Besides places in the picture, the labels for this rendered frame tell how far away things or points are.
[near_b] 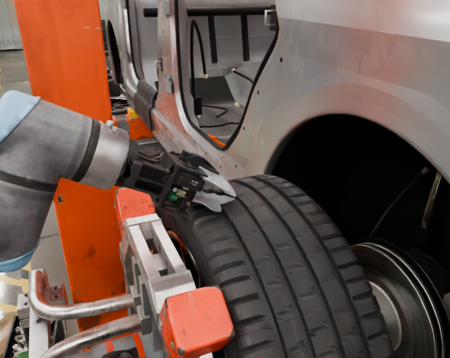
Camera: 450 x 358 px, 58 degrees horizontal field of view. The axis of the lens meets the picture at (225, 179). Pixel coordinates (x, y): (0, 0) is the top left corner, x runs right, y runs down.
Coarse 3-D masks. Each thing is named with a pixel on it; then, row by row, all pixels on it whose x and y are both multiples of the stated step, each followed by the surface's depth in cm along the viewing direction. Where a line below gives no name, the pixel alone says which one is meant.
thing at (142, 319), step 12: (144, 288) 66; (144, 300) 67; (144, 312) 68; (108, 324) 67; (120, 324) 67; (132, 324) 68; (144, 324) 68; (72, 336) 65; (84, 336) 65; (96, 336) 65; (108, 336) 66; (60, 348) 63; (72, 348) 63
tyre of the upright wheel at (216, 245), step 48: (240, 192) 73; (288, 192) 74; (192, 240) 66; (240, 240) 63; (288, 240) 63; (336, 240) 65; (240, 288) 56; (288, 288) 59; (336, 288) 60; (240, 336) 54; (288, 336) 55; (336, 336) 57; (384, 336) 59
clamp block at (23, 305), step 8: (56, 288) 84; (64, 288) 85; (24, 296) 82; (56, 296) 82; (64, 296) 82; (24, 304) 80; (56, 304) 82; (64, 304) 82; (24, 312) 80; (24, 320) 80
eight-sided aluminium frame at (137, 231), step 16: (128, 224) 75; (144, 224) 75; (160, 224) 75; (128, 240) 74; (144, 240) 70; (160, 240) 70; (128, 256) 90; (144, 256) 66; (176, 256) 66; (128, 272) 95; (144, 272) 64; (176, 272) 62; (128, 288) 97; (160, 288) 59; (176, 288) 59; (192, 288) 60; (160, 304) 58; (160, 336) 59
